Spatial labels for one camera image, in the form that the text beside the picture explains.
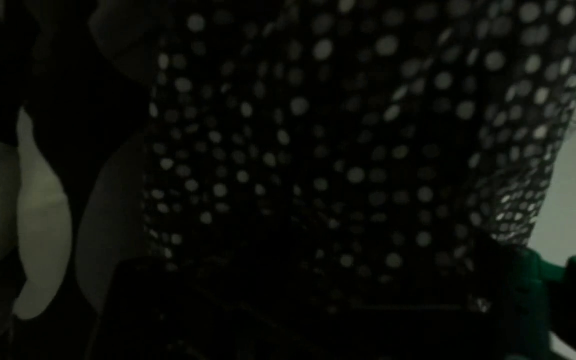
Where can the black white dotted pillow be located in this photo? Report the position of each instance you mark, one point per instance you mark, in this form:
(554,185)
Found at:
(348,153)

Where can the green object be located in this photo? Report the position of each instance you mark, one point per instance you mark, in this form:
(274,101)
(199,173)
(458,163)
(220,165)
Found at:
(533,299)

